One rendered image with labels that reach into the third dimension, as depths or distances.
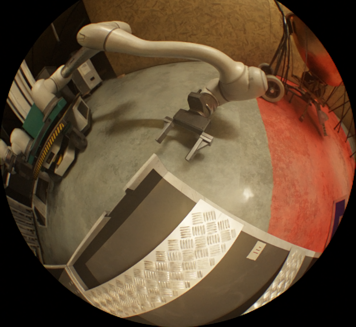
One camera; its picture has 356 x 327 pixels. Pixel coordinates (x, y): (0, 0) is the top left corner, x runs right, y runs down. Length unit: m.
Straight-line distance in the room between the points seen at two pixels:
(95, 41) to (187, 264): 0.75
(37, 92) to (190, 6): 1.73
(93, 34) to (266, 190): 0.83
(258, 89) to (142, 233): 0.59
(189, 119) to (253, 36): 1.58
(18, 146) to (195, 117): 1.30
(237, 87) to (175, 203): 0.42
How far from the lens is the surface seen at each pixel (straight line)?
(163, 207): 0.38
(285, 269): 0.64
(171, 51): 0.35
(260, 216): 0.45
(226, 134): 0.49
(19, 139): 1.20
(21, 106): 1.35
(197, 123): 0.35
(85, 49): 0.72
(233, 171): 0.42
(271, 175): 0.50
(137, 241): 0.45
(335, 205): 1.06
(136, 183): 0.31
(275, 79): 0.83
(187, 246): 0.36
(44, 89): 0.93
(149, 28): 1.94
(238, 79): 0.34
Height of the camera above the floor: 0.38
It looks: 57 degrees down
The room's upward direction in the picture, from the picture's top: 21 degrees counter-clockwise
